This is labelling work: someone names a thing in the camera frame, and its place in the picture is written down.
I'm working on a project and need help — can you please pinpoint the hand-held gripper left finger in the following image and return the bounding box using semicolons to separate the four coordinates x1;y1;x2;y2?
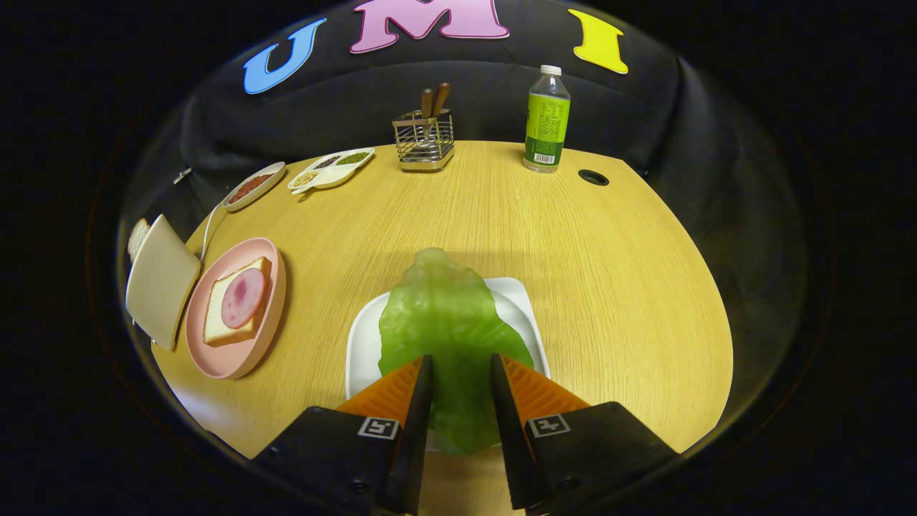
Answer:
251;355;436;515

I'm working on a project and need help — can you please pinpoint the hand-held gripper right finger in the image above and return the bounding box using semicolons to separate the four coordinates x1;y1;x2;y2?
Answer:
490;353;680;511

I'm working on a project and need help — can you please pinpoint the green lettuce leaf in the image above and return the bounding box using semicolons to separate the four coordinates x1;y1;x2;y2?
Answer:
378;247;534;456

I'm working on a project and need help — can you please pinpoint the square white plate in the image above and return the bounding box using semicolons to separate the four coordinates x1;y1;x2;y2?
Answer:
345;277;551;452

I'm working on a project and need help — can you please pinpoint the pink plate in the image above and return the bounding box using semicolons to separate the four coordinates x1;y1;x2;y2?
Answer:
185;237;287;380

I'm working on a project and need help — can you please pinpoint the pink ham slice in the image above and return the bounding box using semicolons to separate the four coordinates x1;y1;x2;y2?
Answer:
221;268;267;330

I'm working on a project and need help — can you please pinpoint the white bread slice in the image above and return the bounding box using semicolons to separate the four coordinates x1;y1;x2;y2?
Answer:
203;257;273;348

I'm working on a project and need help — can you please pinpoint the white divided bean dish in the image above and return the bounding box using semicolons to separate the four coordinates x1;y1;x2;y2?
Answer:
287;147;375;196

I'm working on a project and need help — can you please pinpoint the round white plate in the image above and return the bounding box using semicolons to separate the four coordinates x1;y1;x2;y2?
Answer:
221;161;287;212

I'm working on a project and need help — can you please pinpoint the brown meat piece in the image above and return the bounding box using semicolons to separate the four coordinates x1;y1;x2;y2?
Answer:
228;174;274;204

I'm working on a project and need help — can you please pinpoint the white toaster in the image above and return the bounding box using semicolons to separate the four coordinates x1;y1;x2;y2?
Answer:
125;214;202;351

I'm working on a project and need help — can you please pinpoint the green-labelled plastic bottle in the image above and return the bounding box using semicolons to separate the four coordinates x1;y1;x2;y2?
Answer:
522;64;572;174

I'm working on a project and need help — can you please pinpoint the toasted bread slice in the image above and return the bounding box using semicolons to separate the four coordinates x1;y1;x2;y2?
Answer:
128;218;151;263

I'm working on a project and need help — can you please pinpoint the metal wire utensil holder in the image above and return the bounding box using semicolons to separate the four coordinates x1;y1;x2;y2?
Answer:
392;109;456;173

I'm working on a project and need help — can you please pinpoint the white toaster cable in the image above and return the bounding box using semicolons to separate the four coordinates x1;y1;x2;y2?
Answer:
199;204;226;260

